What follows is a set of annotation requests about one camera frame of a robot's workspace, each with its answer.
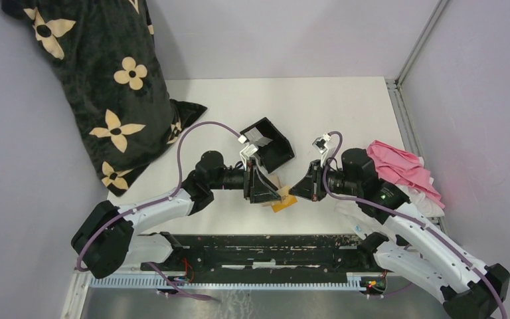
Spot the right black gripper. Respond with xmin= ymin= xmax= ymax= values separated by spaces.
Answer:
xmin=288 ymin=159 xmax=361 ymax=201

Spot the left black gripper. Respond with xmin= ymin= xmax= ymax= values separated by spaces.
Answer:
xmin=209 ymin=157 xmax=281 ymax=204

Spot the black plastic tray box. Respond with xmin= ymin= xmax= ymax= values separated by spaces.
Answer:
xmin=240 ymin=117 xmax=295 ymax=173

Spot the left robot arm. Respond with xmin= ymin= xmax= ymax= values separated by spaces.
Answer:
xmin=71 ymin=151 xmax=281 ymax=279

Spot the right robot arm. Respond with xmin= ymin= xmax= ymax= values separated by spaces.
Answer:
xmin=290 ymin=148 xmax=510 ymax=318

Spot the stack of credit cards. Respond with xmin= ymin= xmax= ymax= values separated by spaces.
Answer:
xmin=244 ymin=127 xmax=274 ymax=148

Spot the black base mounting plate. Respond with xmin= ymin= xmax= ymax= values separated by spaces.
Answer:
xmin=156 ymin=235 xmax=384 ymax=284

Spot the pink cloth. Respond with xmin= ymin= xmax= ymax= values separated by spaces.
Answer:
xmin=366 ymin=140 xmax=445 ymax=210

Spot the white cloth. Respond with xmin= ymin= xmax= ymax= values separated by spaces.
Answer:
xmin=335 ymin=156 xmax=446 ymax=225

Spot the black floral blanket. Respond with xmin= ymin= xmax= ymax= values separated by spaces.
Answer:
xmin=1 ymin=1 xmax=207 ymax=197

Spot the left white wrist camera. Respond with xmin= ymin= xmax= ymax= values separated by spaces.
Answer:
xmin=238 ymin=135 xmax=258 ymax=167

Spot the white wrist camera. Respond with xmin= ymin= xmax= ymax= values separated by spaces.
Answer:
xmin=238 ymin=135 xmax=258 ymax=167
xmin=312 ymin=133 xmax=334 ymax=161

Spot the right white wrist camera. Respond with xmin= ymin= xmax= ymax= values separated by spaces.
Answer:
xmin=312 ymin=133 xmax=334 ymax=161

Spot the aluminium frame rail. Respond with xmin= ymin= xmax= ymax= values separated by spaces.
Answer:
xmin=385 ymin=0 xmax=452 ymax=157

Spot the white slotted cable duct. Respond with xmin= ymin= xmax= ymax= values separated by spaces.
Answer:
xmin=88 ymin=273 xmax=363 ymax=292

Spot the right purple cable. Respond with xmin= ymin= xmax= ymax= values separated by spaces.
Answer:
xmin=321 ymin=131 xmax=509 ymax=319

